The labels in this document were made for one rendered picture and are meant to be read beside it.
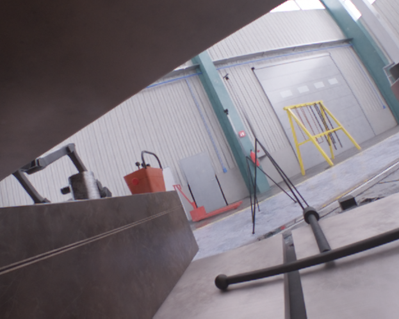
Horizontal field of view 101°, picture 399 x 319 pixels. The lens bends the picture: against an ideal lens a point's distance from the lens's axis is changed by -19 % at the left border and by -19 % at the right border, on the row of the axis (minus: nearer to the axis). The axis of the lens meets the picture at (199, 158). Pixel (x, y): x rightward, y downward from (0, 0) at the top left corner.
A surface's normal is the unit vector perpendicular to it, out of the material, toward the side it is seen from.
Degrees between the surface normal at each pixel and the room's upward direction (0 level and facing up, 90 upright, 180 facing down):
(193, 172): 90
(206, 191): 90
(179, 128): 90
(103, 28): 180
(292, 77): 90
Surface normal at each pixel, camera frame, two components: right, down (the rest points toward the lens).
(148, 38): 0.36, 0.92
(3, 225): 0.91, -0.39
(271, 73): 0.11, -0.24
